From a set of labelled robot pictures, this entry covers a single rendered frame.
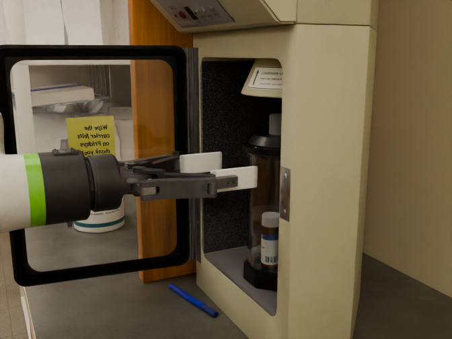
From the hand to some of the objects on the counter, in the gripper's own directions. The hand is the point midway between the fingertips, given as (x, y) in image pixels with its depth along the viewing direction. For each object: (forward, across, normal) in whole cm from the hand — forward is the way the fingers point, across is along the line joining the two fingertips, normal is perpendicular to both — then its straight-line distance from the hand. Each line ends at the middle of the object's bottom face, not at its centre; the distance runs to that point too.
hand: (226, 169), depth 75 cm
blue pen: (-1, +11, +27) cm, 29 cm away
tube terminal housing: (+15, +2, +27) cm, 31 cm away
